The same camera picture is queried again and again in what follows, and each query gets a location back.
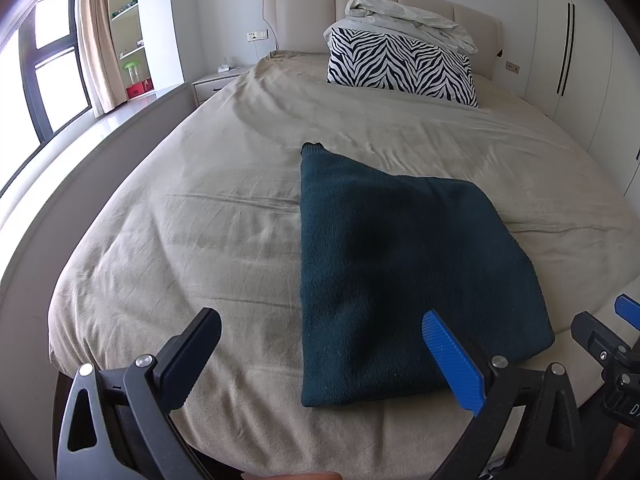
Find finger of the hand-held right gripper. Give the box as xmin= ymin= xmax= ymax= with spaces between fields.
xmin=571 ymin=311 xmax=635 ymax=362
xmin=614 ymin=295 xmax=640 ymax=322

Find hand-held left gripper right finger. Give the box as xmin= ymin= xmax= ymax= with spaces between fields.
xmin=421 ymin=310 xmax=584 ymax=480

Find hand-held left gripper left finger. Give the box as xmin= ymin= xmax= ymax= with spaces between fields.
xmin=55 ymin=307 xmax=222 ymax=480

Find dark green knit sweater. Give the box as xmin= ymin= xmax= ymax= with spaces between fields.
xmin=299 ymin=142 xmax=556 ymax=408

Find person's left hand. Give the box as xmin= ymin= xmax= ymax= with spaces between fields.
xmin=239 ymin=470 xmax=344 ymax=480

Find bed with beige sheet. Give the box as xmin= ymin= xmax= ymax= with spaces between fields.
xmin=47 ymin=50 xmax=640 ymax=480

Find white window bench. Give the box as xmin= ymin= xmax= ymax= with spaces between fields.
xmin=0 ymin=82 xmax=197 ymax=288

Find white wardrobe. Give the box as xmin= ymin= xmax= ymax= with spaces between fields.
xmin=522 ymin=0 xmax=640 ymax=197

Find white nightstand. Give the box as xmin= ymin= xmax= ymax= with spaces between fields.
xmin=192 ymin=65 xmax=257 ymax=107

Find zebra print pillow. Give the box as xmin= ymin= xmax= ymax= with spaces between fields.
xmin=327 ymin=25 xmax=479 ymax=109

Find black framed window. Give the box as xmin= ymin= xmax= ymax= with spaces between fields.
xmin=16 ymin=0 xmax=94 ymax=145

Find beige curtain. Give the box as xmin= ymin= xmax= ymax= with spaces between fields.
xmin=79 ymin=0 xmax=120 ymax=114

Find crumpled white duvet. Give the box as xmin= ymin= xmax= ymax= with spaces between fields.
xmin=345 ymin=0 xmax=479 ymax=56

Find beige padded headboard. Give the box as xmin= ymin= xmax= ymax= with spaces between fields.
xmin=262 ymin=0 xmax=504 ymax=79

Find black wardrobe handles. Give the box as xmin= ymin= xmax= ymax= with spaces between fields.
xmin=555 ymin=2 xmax=576 ymax=96

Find white wall shelf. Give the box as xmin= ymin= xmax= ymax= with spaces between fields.
xmin=107 ymin=0 xmax=147 ymax=102

